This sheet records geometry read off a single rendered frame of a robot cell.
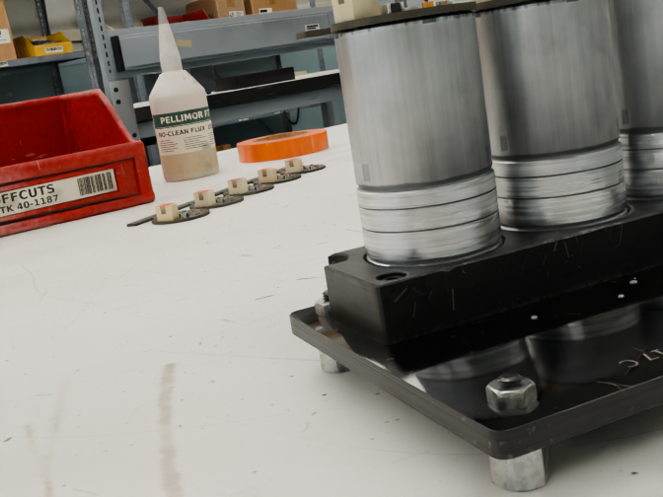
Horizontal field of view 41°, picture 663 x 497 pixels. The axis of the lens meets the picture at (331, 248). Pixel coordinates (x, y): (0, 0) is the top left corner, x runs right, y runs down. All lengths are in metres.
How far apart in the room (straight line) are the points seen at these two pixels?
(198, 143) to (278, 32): 2.49
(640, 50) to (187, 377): 0.11
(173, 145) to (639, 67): 0.38
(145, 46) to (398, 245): 2.60
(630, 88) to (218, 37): 2.71
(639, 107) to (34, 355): 0.14
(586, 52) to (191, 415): 0.09
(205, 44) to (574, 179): 2.70
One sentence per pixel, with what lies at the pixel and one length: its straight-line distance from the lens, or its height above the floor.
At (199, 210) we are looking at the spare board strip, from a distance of 0.39.
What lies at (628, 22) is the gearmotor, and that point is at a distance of 0.18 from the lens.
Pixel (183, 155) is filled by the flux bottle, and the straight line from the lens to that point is 0.53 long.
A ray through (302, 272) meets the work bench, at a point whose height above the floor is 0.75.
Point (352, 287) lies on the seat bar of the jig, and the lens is 0.15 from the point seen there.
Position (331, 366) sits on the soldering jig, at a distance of 0.17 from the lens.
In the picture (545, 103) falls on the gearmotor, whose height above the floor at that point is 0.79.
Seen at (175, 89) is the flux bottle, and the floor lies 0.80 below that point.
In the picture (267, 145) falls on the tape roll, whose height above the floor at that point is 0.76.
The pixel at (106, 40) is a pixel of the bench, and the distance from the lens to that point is 2.73.
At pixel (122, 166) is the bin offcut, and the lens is 0.45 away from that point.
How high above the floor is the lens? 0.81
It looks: 12 degrees down
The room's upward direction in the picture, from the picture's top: 9 degrees counter-clockwise
